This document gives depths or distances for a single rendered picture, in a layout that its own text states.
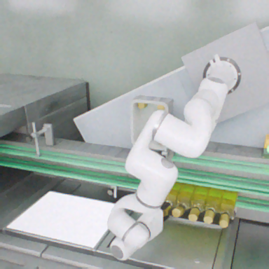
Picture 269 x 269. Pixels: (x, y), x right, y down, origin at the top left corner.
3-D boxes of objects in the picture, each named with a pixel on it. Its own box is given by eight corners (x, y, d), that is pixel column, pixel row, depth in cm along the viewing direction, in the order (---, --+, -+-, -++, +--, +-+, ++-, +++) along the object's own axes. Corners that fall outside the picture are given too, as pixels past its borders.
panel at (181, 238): (49, 194, 167) (1, 233, 138) (48, 189, 166) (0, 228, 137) (230, 229, 145) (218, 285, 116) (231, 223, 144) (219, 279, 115)
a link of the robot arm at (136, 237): (118, 223, 102) (141, 244, 100) (138, 207, 110) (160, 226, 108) (105, 251, 111) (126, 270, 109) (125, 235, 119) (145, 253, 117)
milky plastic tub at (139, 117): (137, 139, 166) (131, 146, 158) (136, 94, 156) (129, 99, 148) (171, 144, 161) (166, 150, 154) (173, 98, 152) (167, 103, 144)
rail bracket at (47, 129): (54, 143, 178) (26, 160, 158) (50, 112, 170) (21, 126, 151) (61, 144, 176) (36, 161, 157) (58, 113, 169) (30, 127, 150)
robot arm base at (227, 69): (199, 60, 137) (191, 69, 124) (228, 48, 131) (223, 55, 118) (213, 95, 142) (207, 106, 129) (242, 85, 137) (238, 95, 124)
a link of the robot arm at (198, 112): (185, 87, 97) (170, 101, 85) (226, 111, 96) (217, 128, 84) (166, 126, 104) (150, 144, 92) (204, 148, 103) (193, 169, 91)
